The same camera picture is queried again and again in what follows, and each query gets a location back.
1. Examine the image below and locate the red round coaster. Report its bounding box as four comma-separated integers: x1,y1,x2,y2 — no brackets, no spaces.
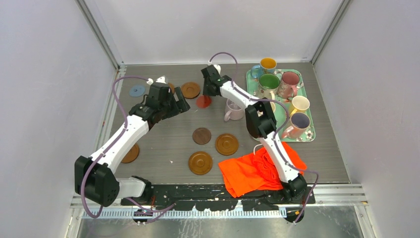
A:
196,95,212,109

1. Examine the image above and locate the brown wooden coaster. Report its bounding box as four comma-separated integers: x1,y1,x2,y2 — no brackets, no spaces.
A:
181,82,201,99
121,143,140,164
188,151,212,175
168,83,175,94
215,133,239,156

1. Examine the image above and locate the dark walnut round coaster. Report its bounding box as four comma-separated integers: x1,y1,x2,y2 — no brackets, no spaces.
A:
192,127,211,145

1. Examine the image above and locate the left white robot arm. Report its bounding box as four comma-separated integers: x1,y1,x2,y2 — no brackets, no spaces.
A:
75,82,190,207

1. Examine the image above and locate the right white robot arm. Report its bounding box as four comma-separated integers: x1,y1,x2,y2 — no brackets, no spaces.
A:
201,64,307,203

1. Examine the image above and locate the blue round coaster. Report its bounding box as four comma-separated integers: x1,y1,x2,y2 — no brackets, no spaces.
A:
129,85,146,97

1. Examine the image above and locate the lilac ceramic mug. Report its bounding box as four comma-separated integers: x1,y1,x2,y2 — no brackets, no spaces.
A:
224,99,245,121

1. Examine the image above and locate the green inside mug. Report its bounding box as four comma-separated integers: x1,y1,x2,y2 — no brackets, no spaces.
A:
257,74,280,100

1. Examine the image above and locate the blue mug yellow inside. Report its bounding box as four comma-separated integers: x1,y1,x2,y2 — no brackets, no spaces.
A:
250,58,277,79

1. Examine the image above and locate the cream white mug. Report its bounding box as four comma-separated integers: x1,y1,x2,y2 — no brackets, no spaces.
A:
269,99,276,113

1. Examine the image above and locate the pink floral mug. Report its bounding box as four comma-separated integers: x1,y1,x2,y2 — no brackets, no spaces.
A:
277,71,300,98

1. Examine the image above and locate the orange cloth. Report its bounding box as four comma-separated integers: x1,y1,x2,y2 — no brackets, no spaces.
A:
218,142,308,199

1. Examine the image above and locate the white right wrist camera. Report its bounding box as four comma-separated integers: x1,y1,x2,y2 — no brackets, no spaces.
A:
208,64,221,75

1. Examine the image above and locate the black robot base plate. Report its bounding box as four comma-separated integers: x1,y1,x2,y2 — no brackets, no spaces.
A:
133,184,311,211

